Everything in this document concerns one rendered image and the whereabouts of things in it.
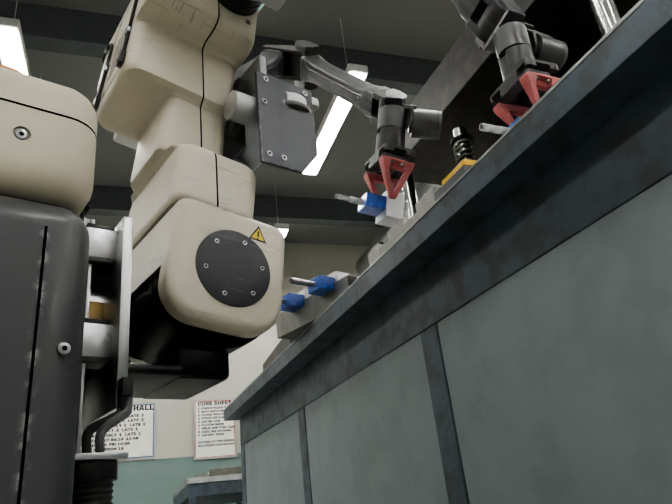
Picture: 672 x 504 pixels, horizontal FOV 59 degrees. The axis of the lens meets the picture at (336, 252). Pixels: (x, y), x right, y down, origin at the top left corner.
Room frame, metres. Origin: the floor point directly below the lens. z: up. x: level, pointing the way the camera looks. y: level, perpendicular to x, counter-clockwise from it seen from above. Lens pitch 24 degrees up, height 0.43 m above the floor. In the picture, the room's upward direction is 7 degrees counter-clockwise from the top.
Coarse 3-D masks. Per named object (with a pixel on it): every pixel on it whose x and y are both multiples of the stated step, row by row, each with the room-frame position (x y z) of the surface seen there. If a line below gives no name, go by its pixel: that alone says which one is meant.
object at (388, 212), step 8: (368, 192) 0.98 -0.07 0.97; (384, 192) 1.00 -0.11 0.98; (352, 200) 0.99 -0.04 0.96; (360, 200) 0.99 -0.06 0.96; (368, 200) 0.98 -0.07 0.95; (376, 200) 0.99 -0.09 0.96; (384, 200) 0.99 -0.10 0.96; (392, 200) 1.00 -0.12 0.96; (400, 200) 1.00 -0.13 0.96; (360, 208) 1.01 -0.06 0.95; (368, 208) 1.00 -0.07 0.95; (376, 208) 0.99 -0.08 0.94; (384, 208) 1.00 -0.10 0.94; (392, 208) 1.00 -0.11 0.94; (400, 208) 1.00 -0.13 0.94; (376, 216) 1.03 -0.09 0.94; (384, 216) 1.00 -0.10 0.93; (392, 216) 1.00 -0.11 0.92; (400, 216) 1.01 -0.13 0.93; (384, 224) 1.04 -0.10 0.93; (392, 224) 1.04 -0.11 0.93
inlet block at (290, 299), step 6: (288, 294) 1.19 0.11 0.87; (294, 294) 1.20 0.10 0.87; (300, 294) 1.21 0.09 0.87; (306, 294) 1.21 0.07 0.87; (282, 300) 1.20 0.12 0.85; (288, 300) 1.19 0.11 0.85; (294, 300) 1.20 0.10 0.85; (300, 300) 1.21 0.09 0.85; (282, 306) 1.21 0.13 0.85; (288, 306) 1.20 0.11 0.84; (294, 306) 1.20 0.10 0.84; (300, 306) 1.21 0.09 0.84
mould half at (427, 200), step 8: (432, 192) 0.84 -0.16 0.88; (424, 200) 0.87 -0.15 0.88; (432, 200) 0.85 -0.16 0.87; (416, 208) 0.89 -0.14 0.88; (424, 208) 0.87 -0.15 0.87; (416, 216) 0.90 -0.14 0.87; (400, 224) 0.95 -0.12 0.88; (408, 224) 0.92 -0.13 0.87; (392, 232) 0.98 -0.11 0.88; (400, 232) 0.95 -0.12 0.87; (392, 240) 0.98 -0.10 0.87; (376, 248) 1.04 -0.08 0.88; (384, 248) 1.01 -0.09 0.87; (368, 256) 1.08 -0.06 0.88; (376, 256) 1.05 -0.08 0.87
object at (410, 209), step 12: (588, 0) 1.28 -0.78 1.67; (600, 0) 1.25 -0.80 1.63; (612, 0) 1.25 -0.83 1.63; (600, 12) 1.26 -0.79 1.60; (612, 12) 1.25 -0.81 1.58; (600, 24) 1.27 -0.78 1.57; (612, 24) 1.25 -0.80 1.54; (408, 180) 2.31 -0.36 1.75; (408, 192) 2.31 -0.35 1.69; (408, 204) 2.32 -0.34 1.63; (408, 216) 2.32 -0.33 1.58
